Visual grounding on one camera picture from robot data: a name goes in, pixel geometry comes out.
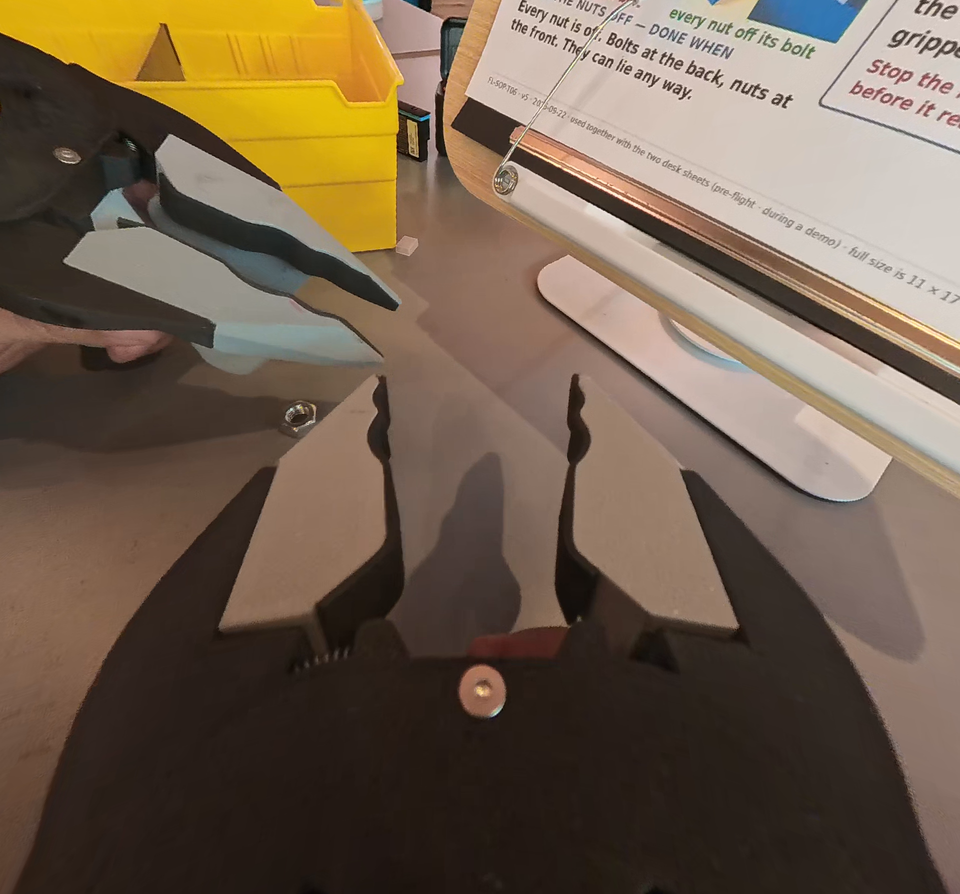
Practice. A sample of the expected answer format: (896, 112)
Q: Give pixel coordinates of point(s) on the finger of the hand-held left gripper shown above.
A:
(150, 264)
(247, 197)

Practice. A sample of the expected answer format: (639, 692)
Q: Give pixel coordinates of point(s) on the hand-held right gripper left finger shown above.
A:
(322, 534)

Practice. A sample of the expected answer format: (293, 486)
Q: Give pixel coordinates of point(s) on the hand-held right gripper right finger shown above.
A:
(645, 542)

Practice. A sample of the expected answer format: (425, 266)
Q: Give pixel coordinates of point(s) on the yellow plastic bin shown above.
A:
(337, 159)

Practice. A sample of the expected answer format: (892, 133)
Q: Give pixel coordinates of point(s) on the steel hex nut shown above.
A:
(289, 425)

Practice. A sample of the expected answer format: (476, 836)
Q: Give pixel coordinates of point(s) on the person's left hand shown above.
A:
(30, 339)

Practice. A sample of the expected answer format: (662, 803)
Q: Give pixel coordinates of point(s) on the small white plastic block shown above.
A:
(406, 245)

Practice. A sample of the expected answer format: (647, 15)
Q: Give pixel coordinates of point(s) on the small black battery pack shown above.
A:
(414, 133)

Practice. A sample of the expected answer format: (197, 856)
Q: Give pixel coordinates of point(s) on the instruction sheet on stand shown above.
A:
(480, 24)

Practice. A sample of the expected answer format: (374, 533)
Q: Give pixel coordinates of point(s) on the printed instruction sheet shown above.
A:
(750, 122)

